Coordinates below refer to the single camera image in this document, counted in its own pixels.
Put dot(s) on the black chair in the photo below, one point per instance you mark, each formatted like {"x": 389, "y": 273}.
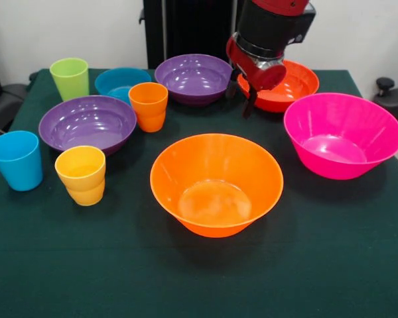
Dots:
{"x": 6, "y": 99}

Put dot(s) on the orange plastic cup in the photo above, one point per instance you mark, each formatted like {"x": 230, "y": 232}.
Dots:
{"x": 149, "y": 116}

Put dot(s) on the large orange plastic bowl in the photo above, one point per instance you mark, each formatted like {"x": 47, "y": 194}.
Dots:
{"x": 215, "y": 225}

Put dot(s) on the black knobbed equipment stand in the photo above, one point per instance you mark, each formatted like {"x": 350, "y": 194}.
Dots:
{"x": 388, "y": 99}

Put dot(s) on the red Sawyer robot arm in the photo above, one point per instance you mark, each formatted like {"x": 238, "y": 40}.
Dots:
{"x": 272, "y": 23}

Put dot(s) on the large pink plastic bowl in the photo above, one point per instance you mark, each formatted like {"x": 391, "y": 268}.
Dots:
{"x": 335, "y": 165}

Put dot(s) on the lime green plastic cup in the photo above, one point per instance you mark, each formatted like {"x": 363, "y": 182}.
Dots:
{"x": 69, "y": 83}

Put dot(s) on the red-orange plastic bowl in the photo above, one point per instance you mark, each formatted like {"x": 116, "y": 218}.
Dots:
{"x": 298, "y": 86}

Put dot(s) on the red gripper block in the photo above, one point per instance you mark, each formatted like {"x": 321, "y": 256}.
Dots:
{"x": 265, "y": 77}

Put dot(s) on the yellow plastic cup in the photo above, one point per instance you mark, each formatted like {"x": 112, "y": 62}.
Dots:
{"x": 83, "y": 189}

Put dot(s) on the blue plastic cup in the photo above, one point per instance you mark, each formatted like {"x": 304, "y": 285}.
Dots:
{"x": 16, "y": 169}

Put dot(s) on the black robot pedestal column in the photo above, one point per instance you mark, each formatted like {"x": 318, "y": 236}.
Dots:
{"x": 192, "y": 30}

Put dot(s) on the purple plastic bowl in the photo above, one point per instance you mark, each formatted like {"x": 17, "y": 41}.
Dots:
{"x": 192, "y": 76}
{"x": 86, "y": 122}

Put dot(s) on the dark green table cloth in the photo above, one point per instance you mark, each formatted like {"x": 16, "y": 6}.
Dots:
{"x": 86, "y": 265}

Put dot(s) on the blue plastic bowl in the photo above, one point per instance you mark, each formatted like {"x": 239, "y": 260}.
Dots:
{"x": 119, "y": 81}

